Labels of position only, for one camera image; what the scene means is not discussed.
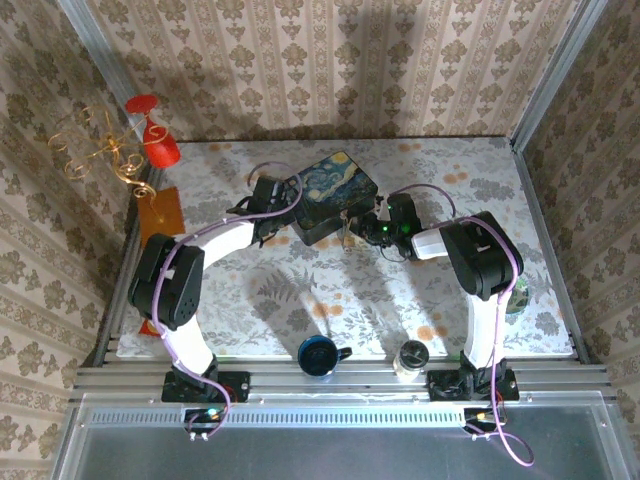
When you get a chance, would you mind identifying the starry night painted box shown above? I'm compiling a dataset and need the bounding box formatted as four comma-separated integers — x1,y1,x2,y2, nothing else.
291,151,379,247

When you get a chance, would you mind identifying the floral table mat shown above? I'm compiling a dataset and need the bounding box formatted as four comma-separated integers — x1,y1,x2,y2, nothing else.
117,139,574,359

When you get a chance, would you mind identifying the red wine glass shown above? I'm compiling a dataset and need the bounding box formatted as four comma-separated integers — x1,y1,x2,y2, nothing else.
124,93,182,170

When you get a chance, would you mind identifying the blue mug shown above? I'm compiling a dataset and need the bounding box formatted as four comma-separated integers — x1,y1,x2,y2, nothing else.
297,335,354,384

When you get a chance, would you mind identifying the glass jar black lid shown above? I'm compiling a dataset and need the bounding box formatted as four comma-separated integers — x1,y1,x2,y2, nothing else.
393,339,430,384

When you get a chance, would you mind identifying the green round patterned object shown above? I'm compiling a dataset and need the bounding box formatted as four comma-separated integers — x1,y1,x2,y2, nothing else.
504,279,529,316

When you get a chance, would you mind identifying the grey metal cabinet top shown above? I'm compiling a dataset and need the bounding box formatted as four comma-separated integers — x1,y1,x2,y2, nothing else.
49,394,640,480

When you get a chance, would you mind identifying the gold wire stand wooden base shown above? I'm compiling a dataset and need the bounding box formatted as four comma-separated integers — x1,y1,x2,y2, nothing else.
48,104,189,251

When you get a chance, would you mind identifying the aluminium side rail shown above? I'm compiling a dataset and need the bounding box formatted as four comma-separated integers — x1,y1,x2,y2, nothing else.
87,167,161,366
512,142,594,364

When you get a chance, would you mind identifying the aluminium table edge rail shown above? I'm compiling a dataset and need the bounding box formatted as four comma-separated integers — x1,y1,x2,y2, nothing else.
69,357,614,405

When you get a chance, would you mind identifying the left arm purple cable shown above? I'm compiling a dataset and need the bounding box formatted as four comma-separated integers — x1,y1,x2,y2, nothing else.
151,162,305,441

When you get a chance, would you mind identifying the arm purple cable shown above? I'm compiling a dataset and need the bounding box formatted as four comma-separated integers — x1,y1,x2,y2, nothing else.
151,162,305,441
392,183,536,469

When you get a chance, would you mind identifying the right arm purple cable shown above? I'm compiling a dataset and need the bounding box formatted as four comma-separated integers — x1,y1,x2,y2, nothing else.
392,183,536,469

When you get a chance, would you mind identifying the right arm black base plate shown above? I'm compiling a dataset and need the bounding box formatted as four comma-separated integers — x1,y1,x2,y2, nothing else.
427,368,521,402

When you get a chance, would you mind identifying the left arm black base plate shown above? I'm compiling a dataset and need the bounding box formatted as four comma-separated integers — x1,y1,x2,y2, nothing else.
160,370,251,404

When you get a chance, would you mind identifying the slotted grey cable duct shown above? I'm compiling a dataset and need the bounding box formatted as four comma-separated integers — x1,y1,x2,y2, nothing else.
79,407,611,427

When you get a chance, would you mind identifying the aluminium frame post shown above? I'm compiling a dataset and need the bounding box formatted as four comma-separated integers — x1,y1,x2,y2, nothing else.
54,0,169,174
508,0,614,151

